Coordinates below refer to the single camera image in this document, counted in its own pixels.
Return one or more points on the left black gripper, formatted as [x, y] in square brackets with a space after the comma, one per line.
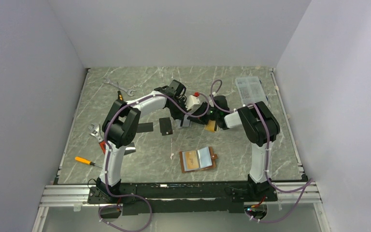
[179, 116]

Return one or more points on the silver open-end wrench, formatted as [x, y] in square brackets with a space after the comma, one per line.
[128, 91]

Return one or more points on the orange credit card stack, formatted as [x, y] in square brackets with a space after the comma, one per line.
[211, 126]

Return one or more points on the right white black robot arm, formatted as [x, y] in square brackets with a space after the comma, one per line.
[261, 129]

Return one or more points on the red handled adjustable wrench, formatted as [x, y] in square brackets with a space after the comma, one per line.
[95, 132]

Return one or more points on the black silver credit card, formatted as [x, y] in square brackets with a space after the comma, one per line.
[130, 149]

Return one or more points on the orange handled screwdriver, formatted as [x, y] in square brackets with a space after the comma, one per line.
[88, 162]

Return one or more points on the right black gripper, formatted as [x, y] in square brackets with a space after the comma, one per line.
[201, 120]

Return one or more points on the yellow black screwdriver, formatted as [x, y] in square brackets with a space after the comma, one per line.
[120, 96]

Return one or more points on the brown leather card holder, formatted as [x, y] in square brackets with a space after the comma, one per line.
[207, 159]

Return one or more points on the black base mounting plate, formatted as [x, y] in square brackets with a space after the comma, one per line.
[183, 197]

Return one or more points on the black card with chip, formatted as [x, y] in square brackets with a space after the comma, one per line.
[165, 126]

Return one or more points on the aluminium rail frame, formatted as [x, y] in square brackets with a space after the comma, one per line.
[288, 193]

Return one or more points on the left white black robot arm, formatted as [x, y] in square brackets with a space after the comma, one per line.
[120, 128]

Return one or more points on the clear plastic organizer box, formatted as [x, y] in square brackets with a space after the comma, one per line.
[251, 90]

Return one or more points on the silver striped credit card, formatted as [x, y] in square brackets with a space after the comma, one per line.
[183, 123]

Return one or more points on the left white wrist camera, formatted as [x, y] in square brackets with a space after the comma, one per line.
[193, 102]

